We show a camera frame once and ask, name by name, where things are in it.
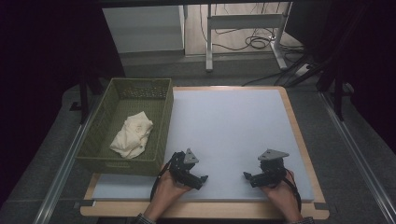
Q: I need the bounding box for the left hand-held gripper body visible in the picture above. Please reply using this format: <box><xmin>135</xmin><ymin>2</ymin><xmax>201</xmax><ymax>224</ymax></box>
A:
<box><xmin>167</xmin><ymin>147</ymin><xmax>200</xmax><ymax>185</ymax></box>

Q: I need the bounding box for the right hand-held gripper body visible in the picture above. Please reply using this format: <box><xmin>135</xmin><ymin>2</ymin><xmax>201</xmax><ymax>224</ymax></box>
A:
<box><xmin>257</xmin><ymin>148</ymin><xmax>290</xmax><ymax>189</ymax></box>

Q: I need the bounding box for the cream printed cloth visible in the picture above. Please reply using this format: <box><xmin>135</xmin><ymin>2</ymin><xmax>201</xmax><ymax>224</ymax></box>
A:
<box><xmin>109</xmin><ymin>111</ymin><xmax>154</xmax><ymax>160</ymax></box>

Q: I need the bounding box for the green plastic basket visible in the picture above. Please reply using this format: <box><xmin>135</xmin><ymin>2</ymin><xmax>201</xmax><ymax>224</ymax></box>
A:
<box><xmin>75</xmin><ymin>77</ymin><xmax>175</xmax><ymax>177</ymax></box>

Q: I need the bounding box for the person's right hand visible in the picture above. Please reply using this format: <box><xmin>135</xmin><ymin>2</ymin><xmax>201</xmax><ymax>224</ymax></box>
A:
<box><xmin>261</xmin><ymin>169</ymin><xmax>304</xmax><ymax>223</ymax></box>

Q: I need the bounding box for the person's left hand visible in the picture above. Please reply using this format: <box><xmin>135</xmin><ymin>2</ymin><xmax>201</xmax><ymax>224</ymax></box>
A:
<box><xmin>143</xmin><ymin>169</ymin><xmax>193</xmax><ymax>222</ymax></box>

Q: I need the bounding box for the black metal stand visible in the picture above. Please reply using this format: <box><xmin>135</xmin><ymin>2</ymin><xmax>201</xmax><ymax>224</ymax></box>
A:
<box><xmin>316</xmin><ymin>60</ymin><xmax>354</xmax><ymax>122</ymax></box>
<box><xmin>69</xmin><ymin>69</ymin><xmax>106</xmax><ymax>125</ymax></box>

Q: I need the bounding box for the white power strip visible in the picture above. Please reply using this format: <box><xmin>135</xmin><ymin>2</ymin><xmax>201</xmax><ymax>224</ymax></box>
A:
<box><xmin>293</xmin><ymin>63</ymin><xmax>313</xmax><ymax>77</ymax></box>

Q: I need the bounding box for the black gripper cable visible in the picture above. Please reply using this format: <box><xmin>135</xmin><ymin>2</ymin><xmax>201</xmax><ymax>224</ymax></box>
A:
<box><xmin>149</xmin><ymin>161</ymin><xmax>173</xmax><ymax>203</ymax></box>
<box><xmin>282</xmin><ymin>176</ymin><xmax>303</xmax><ymax>214</ymax></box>

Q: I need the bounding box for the aluminium floor rail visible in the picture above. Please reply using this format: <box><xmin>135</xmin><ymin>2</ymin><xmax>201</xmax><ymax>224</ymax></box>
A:
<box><xmin>32</xmin><ymin>94</ymin><xmax>106</xmax><ymax>224</ymax></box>
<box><xmin>318</xmin><ymin>91</ymin><xmax>396</xmax><ymax>224</ymax></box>

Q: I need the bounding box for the coiled black floor cable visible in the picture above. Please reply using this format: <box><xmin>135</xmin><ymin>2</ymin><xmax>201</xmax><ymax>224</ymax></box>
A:
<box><xmin>199</xmin><ymin>3</ymin><xmax>305</xmax><ymax>54</ymax></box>

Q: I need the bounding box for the white metal desk frame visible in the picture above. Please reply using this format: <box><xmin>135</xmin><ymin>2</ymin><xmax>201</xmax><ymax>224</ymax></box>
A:
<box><xmin>205</xmin><ymin>2</ymin><xmax>294</xmax><ymax>73</ymax></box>

